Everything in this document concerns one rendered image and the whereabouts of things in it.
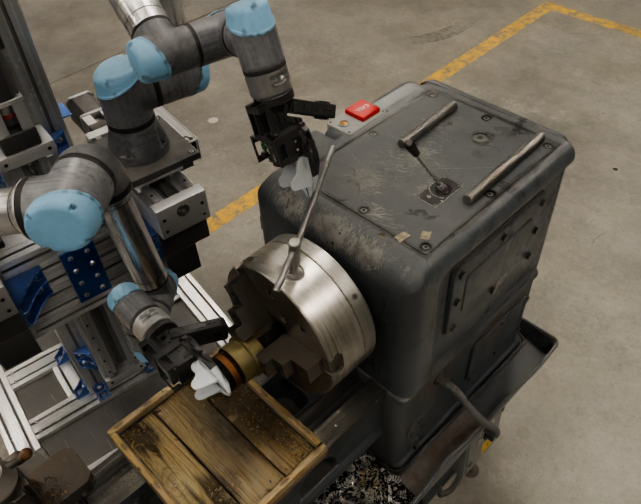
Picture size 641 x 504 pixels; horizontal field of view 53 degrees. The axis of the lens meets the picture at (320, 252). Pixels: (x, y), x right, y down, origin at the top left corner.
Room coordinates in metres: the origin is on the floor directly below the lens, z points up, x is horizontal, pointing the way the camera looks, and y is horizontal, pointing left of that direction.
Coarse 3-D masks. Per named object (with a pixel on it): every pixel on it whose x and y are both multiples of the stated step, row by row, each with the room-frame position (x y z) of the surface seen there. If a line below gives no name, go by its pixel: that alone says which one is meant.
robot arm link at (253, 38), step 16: (240, 0) 1.03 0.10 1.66; (256, 0) 0.99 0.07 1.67; (240, 16) 0.97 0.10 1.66; (256, 16) 0.97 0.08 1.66; (272, 16) 1.00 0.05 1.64; (224, 32) 1.01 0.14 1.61; (240, 32) 0.97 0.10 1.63; (256, 32) 0.96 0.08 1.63; (272, 32) 0.98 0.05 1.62; (240, 48) 0.96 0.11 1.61; (256, 48) 0.96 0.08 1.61; (272, 48) 0.96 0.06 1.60; (240, 64) 0.97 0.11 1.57; (256, 64) 0.95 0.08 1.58; (272, 64) 0.95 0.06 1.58
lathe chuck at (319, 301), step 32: (256, 256) 0.88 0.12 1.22; (256, 288) 0.83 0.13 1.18; (288, 288) 0.77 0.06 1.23; (320, 288) 0.78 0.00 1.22; (288, 320) 0.76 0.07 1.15; (320, 320) 0.73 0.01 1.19; (352, 320) 0.75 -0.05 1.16; (320, 352) 0.70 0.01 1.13; (352, 352) 0.72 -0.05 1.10; (320, 384) 0.71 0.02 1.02
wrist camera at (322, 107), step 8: (288, 104) 0.97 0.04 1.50; (296, 104) 0.96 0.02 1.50; (304, 104) 0.98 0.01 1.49; (312, 104) 0.99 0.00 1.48; (320, 104) 1.00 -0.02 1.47; (328, 104) 1.01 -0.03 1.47; (288, 112) 0.96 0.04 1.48; (296, 112) 0.96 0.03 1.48; (304, 112) 0.97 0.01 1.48; (312, 112) 0.98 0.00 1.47; (320, 112) 0.99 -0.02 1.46; (328, 112) 1.00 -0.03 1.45
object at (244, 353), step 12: (252, 336) 0.76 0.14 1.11; (228, 348) 0.73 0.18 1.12; (240, 348) 0.73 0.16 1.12; (252, 348) 0.74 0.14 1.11; (216, 360) 0.71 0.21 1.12; (228, 360) 0.71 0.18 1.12; (240, 360) 0.71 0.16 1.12; (252, 360) 0.71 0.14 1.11; (228, 372) 0.69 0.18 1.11; (240, 372) 0.69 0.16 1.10; (252, 372) 0.70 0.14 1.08; (240, 384) 0.68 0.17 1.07
